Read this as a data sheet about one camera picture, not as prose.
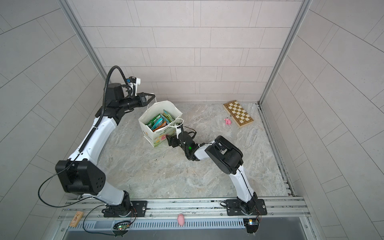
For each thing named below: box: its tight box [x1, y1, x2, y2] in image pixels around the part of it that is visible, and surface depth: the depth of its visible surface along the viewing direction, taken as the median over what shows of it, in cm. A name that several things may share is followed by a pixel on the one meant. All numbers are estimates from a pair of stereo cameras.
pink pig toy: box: [224, 117, 232, 125], surface depth 106 cm
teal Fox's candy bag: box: [151, 117, 164, 131], surface depth 90 cm
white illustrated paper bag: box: [138, 100, 183, 148], surface depth 84 cm
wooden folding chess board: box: [222, 100, 254, 128], surface depth 109 cm
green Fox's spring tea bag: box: [145, 113, 161, 129], surface depth 88 cm
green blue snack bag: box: [163, 109, 173, 122], surface depth 93 cm
